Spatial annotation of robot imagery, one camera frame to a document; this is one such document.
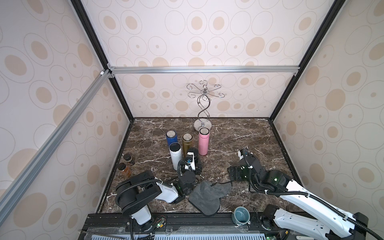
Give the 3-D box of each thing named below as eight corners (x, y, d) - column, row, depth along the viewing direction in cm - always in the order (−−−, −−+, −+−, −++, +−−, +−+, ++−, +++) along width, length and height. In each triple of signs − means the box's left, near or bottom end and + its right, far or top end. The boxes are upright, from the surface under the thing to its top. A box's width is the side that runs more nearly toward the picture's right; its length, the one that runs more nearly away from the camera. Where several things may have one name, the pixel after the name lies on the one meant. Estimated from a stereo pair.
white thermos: (173, 171, 93) (168, 152, 76) (174, 162, 97) (169, 142, 80) (183, 171, 93) (180, 152, 76) (183, 162, 97) (181, 142, 80)
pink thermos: (198, 155, 101) (199, 135, 84) (198, 147, 105) (199, 127, 88) (207, 155, 101) (210, 135, 84) (207, 147, 105) (209, 127, 88)
